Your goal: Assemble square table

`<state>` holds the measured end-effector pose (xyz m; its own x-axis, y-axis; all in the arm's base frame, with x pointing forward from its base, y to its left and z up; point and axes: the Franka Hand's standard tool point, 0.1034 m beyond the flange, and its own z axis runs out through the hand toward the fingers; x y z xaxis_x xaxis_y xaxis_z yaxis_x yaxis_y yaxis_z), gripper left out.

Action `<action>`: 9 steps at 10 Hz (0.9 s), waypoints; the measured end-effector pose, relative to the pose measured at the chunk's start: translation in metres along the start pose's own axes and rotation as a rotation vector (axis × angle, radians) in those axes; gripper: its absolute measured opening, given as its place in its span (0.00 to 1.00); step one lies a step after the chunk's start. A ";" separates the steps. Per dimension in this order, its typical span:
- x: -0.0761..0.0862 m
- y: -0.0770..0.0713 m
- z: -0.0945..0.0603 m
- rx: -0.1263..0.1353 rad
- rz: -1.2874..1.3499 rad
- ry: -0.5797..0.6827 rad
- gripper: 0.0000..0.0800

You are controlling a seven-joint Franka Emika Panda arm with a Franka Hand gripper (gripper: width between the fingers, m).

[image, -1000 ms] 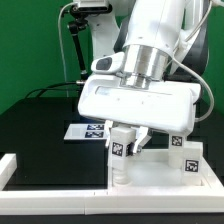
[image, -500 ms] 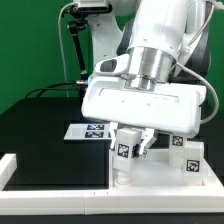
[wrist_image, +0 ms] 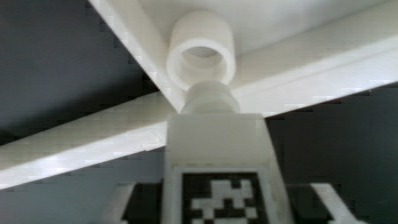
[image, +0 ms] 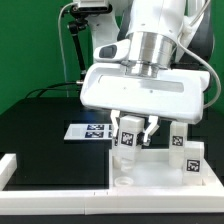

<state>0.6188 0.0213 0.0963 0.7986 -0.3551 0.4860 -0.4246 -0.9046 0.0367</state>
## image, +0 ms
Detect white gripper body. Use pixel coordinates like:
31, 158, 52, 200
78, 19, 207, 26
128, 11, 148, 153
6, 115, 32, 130
80, 39, 210, 124

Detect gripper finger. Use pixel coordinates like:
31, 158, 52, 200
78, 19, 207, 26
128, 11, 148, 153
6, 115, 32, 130
143, 115, 159, 146
110, 110, 120, 137

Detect white square table top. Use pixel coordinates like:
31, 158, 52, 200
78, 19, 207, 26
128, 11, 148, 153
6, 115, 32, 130
109, 149, 217, 188

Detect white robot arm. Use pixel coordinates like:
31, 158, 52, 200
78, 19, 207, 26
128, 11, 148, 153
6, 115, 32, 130
73, 0, 214, 144

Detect white tag sheet with markers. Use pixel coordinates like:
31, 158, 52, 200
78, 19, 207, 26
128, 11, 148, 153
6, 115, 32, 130
64, 124, 112, 141

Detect white U-shaped obstacle fence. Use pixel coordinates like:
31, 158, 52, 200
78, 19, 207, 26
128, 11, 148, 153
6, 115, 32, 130
0, 154, 224, 215

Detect black cables at base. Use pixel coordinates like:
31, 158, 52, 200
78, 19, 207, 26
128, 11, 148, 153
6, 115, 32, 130
24, 79, 84, 99

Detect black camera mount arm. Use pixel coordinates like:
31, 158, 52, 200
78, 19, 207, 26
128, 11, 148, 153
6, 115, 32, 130
67, 18, 90, 81

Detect camera on top mount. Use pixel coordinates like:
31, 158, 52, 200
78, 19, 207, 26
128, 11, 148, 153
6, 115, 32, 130
71, 0, 112, 14

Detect grey cable hanging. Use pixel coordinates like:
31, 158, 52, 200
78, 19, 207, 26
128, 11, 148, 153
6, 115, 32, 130
57, 3, 72, 98

